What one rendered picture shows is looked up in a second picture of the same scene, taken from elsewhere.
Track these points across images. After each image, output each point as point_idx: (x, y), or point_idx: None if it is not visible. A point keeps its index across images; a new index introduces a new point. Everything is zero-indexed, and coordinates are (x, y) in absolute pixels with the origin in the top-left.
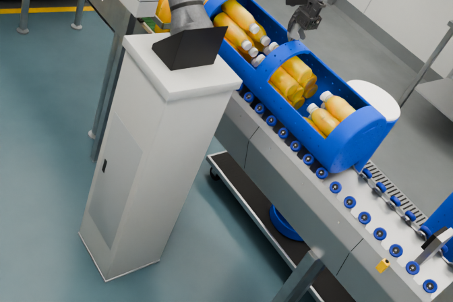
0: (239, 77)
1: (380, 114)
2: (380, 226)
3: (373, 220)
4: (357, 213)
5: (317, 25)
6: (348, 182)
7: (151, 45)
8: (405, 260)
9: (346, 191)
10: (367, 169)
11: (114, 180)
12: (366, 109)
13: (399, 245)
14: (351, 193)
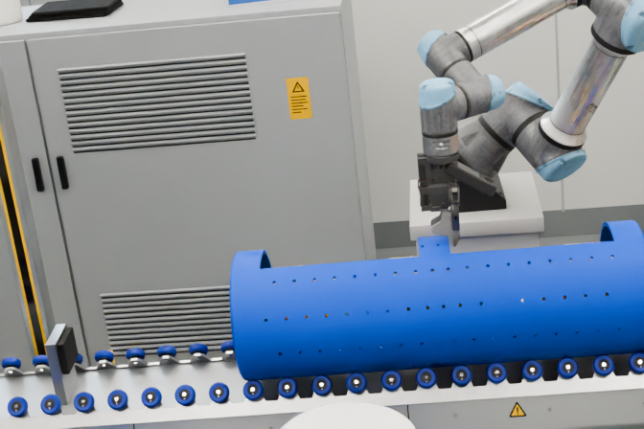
0: (417, 225)
1: (238, 267)
2: (144, 382)
3: (159, 380)
4: (182, 371)
5: (423, 204)
6: (232, 386)
7: (506, 182)
8: (86, 380)
9: (221, 376)
10: (221, 382)
11: None
12: (255, 254)
13: (103, 350)
14: (214, 380)
